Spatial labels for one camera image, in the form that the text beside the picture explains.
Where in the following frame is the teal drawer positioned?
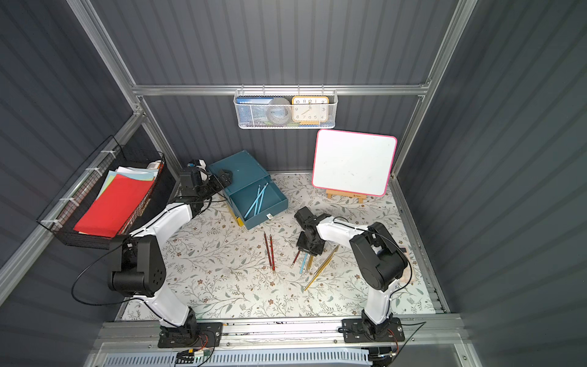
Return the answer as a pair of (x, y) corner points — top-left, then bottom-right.
(228, 177), (289, 229)

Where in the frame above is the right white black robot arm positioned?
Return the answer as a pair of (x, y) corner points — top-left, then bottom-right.
(294, 207), (411, 334)

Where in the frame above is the yellow analog clock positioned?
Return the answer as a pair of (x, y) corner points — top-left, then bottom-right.
(291, 96), (330, 125)

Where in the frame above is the white wire wall basket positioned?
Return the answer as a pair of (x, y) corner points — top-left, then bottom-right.
(233, 87), (339, 130)

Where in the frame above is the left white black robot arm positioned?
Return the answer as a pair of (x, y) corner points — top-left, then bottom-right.
(107, 160), (232, 328)

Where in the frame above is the dark red pencil left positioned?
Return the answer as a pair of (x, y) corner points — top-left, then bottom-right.
(264, 232), (273, 270)

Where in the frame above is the gold pencil lower right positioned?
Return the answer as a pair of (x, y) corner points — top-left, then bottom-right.
(304, 259), (330, 291)

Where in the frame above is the blue box in basket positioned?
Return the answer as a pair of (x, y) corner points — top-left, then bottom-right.
(235, 96), (273, 128)

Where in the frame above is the pink framed whiteboard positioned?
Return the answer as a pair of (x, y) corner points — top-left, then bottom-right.
(312, 129), (397, 197)

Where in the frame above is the red paper sheet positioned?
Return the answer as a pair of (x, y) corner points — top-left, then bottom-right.
(73, 173), (154, 239)

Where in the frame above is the teal yellow drawer cabinet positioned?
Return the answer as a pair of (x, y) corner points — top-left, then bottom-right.
(210, 151), (270, 219)

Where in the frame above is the red pencil right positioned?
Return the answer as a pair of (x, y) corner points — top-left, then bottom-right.
(269, 235), (276, 272)

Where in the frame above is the grey tape roll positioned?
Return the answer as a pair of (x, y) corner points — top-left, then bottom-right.
(266, 97), (291, 126)

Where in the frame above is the gold pencil upper right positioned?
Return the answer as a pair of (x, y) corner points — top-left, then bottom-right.
(321, 245), (340, 270)

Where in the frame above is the wooden whiteboard easel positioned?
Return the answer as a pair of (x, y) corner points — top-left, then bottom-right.
(326, 189), (367, 203)

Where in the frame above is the long light blue pencil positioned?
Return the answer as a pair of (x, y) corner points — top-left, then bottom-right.
(244, 183), (268, 220)

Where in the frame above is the pink calculator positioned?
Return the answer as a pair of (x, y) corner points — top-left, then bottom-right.
(401, 261), (417, 285)

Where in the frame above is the blue red pencil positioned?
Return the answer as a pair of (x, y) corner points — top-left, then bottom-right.
(291, 250), (301, 267)

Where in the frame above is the black wire paper tray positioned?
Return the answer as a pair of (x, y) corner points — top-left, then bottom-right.
(38, 140), (175, 249)

